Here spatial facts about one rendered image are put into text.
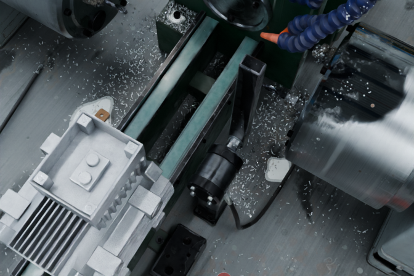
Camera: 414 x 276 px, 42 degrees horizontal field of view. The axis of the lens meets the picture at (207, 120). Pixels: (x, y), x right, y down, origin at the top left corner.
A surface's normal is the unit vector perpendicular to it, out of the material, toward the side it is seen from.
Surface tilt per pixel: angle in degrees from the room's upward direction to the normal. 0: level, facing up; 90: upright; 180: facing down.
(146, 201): 0
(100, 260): 0
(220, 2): 90
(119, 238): 0
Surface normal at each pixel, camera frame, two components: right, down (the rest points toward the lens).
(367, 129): -0.29, 0.14
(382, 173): -0.43, 0.46
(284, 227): 0.02, -0.39
